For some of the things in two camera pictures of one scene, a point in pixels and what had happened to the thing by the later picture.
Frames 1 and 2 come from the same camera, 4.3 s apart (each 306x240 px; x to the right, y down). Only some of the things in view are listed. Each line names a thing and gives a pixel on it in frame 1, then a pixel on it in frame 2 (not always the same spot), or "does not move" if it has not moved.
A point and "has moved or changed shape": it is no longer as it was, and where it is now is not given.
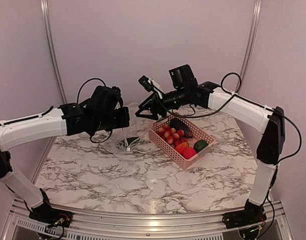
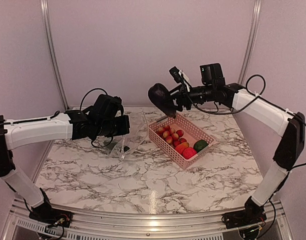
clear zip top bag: x=139 y=129 has moved or changed shape
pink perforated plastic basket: x=186 y=143 does not move
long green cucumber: x=130 y=139 to x=125 y=148
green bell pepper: x=199 y=144 does not move
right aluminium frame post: x=257 y=4 does not move
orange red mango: x=180 y=147 does not move
